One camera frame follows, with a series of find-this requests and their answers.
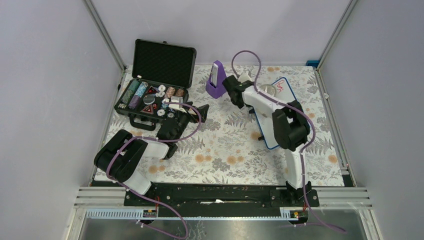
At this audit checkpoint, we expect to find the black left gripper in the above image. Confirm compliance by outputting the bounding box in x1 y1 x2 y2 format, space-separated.
173 101 209 143

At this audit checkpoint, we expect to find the blue framed whiteboard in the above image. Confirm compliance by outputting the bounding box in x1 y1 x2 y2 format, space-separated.
255 77 297 150

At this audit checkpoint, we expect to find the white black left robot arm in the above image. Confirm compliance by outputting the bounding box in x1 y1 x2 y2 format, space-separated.
93 103 210 206

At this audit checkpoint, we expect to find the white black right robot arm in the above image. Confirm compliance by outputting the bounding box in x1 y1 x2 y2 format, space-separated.
222 73 310 206

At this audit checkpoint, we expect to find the purple metronome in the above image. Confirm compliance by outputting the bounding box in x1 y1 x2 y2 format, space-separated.
205 60 227 99

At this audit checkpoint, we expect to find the floral table mat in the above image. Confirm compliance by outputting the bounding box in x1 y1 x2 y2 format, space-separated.
94 64 345 187

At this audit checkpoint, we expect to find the black poker chip case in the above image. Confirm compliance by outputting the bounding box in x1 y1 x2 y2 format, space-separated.
114 39 197 131

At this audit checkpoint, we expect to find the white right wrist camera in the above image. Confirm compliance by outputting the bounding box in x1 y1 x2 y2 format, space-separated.
237 71 252 83

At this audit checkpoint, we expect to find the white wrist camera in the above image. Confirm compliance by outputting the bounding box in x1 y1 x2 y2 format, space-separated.
237 71 252 83
168 96 185 112

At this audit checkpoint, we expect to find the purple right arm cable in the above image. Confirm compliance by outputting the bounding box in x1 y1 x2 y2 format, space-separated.
231 50 348 235

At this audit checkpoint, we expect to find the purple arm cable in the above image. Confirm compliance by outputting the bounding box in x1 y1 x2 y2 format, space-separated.
231 50 348 235
104 101 204 240

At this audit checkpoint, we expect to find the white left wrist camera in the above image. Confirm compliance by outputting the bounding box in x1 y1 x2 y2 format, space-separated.
168 96 185 112

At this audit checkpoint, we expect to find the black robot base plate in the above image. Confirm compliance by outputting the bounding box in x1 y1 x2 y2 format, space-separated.
124 183 320 216

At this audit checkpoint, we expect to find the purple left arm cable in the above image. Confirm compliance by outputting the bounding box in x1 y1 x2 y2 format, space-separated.
104 101 204 240

